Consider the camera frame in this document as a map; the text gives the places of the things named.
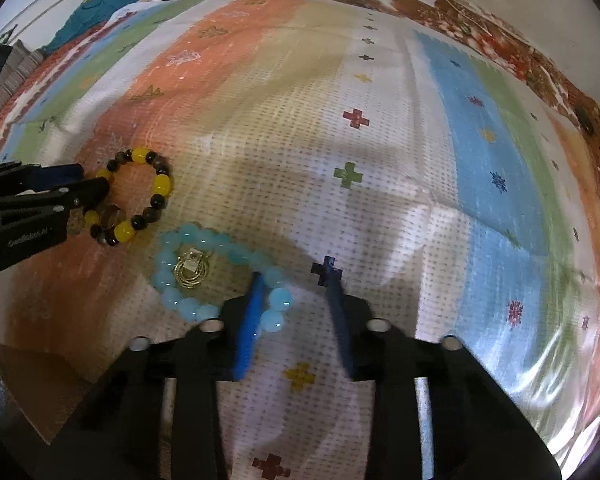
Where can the grey striped cushion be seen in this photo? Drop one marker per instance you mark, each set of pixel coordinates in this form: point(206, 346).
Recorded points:
point(22, 70)

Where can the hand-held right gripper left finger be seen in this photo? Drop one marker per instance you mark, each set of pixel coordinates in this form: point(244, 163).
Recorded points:
point(250, 320)

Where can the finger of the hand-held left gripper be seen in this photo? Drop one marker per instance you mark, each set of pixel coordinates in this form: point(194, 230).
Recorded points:
point(55, 174)
point(87, 192)

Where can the colourful striped cloth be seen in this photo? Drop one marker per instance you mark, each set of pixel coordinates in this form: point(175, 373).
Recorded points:
point(300, 160)

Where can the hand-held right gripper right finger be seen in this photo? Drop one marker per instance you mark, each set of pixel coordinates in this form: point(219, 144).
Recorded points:
point(337, 310)

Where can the gold hoop rings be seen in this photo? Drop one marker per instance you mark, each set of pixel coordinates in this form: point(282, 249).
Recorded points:
point(190, 270)

